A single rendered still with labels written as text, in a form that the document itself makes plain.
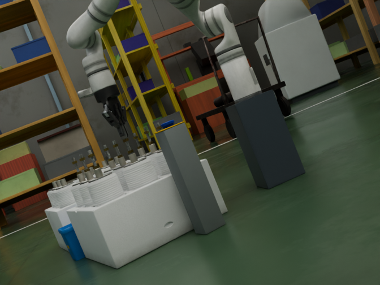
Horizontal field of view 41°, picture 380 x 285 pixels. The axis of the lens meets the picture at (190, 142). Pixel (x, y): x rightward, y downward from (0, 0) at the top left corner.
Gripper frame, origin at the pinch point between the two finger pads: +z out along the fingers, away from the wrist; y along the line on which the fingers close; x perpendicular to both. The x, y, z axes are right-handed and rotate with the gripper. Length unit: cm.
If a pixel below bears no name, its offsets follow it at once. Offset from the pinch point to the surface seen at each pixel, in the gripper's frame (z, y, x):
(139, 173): 13.6, -4.3, -1.9
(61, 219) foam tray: 21, 20, 46
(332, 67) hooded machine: 14, 487, -51
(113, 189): 14.5, -10.9, 4.7
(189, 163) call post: 15.5, -9.7, -19.7
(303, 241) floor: 35, -43, -48
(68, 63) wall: -174, 723, 391
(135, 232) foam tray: 28.2, -12.8, 2.3
